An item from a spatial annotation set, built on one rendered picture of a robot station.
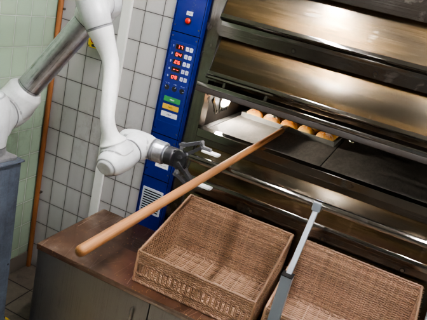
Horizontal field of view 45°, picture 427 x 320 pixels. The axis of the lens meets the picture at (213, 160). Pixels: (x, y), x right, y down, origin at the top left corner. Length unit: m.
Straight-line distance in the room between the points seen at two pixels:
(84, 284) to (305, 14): 1.52
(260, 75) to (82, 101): 1.01
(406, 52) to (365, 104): 0.26
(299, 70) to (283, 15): 0.25
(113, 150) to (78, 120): 1.00
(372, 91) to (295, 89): 0.32
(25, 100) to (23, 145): 0.71
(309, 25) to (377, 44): 0.29
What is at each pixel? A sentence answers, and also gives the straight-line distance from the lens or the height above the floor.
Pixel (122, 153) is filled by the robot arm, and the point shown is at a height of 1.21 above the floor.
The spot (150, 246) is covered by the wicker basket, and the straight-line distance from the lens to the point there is 2.31.
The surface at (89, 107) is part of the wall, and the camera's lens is 2.81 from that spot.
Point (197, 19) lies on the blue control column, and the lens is 2.42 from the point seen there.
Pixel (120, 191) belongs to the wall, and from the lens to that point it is 2.81.
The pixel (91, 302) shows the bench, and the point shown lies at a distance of 2.43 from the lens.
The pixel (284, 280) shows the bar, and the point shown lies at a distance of 1.88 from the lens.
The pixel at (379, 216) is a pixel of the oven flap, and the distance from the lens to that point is 2.38.
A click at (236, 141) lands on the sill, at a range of 2.43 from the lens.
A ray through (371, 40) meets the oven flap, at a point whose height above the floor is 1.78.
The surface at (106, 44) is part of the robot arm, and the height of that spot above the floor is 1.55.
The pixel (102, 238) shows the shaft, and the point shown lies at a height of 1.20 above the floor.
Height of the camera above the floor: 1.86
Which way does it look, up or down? 19 degrees down
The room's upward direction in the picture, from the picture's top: 14 degrees clockwise
